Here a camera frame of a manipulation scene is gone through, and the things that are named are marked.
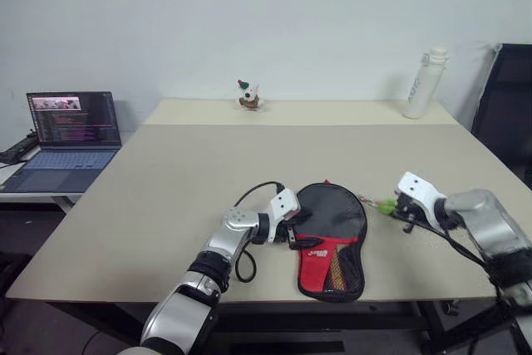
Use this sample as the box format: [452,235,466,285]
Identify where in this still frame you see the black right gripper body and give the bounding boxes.
[392,191,421,234]

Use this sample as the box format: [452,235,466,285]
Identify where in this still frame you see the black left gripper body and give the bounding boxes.
[277,216,302,251]

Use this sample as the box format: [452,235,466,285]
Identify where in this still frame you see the green zipper pull cord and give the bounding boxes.
[357,194,399,218]

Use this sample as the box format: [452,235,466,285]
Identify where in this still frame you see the black red mesh paddle case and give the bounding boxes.
[295,180,369,303]

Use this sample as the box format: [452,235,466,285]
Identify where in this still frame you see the white water bottle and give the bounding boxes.
[401,47,451,120]

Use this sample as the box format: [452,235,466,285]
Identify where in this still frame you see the white plush dog toy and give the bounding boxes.
[236,78,268,112]

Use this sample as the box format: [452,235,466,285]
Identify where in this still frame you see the black office chair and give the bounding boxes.
[470,42,532,190]

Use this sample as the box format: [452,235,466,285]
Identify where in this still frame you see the beige rounded shape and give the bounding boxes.
[115,343,168,355]

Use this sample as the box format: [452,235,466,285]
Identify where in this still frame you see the open grey laptop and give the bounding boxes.
[0,90,124,195]

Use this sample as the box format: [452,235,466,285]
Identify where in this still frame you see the white side table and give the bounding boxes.
[0,134,126,215]

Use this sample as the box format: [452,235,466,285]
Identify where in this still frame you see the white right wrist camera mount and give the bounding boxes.
[395,171,444,228]

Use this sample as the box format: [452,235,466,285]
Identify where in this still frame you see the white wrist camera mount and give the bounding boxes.
[267,189,302,244]
[395,171,444,228]

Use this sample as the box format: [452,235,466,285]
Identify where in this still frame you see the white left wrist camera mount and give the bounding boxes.
[267,189,302,244]

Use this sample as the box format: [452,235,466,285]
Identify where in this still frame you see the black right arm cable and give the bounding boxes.
[390,212,502,302]

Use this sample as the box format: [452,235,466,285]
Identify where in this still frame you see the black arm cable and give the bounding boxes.
[233,180,287,284]
[390,212,502,302]

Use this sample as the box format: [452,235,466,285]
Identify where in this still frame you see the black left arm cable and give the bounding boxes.
[233,180,287,284]

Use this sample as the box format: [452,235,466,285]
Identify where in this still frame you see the black metal table frame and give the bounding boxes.
[39,298,532,355]

